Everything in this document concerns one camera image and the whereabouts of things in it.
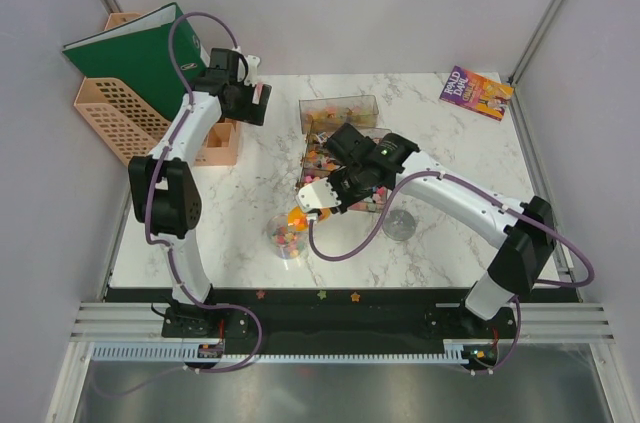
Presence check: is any clear four-compartment candy box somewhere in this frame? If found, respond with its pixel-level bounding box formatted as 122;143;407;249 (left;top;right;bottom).
295;94;396;214

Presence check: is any yellow plastic scoop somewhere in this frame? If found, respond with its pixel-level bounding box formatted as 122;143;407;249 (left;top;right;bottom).
287;207;331;232

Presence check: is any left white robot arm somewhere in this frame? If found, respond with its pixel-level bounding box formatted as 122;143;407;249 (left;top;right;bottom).
128;48;271;336

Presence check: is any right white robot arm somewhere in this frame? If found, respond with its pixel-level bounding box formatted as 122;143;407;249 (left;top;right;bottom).
324;124;556;337

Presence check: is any pink highlighter pen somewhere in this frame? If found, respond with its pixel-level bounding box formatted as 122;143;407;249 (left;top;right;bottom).
253;83;264;104

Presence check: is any clear round lid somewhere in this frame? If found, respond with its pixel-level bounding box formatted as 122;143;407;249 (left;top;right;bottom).
382;208;417;242

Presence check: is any clear plastic cup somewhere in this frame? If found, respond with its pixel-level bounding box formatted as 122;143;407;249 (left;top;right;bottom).
266;214;306;260

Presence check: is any peach plastic file rack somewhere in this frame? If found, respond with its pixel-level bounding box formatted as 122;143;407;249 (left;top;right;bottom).
71;12;242;170

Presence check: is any Roald Dahl book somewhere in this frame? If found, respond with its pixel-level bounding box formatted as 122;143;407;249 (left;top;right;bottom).
439;66;514;121

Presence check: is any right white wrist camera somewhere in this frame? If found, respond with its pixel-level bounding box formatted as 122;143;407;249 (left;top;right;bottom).
295;178;341;213

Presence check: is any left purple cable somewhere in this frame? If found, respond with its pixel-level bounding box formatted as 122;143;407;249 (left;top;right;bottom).
89;11;265;399

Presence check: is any green ring binder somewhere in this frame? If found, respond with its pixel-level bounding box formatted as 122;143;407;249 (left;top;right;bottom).
63;2;186;121

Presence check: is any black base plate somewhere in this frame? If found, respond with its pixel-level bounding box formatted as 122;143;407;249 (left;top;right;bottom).
162;288;516;353

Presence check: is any white slotted cable duct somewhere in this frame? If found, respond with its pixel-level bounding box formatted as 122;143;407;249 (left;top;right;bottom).
91;342;469;365

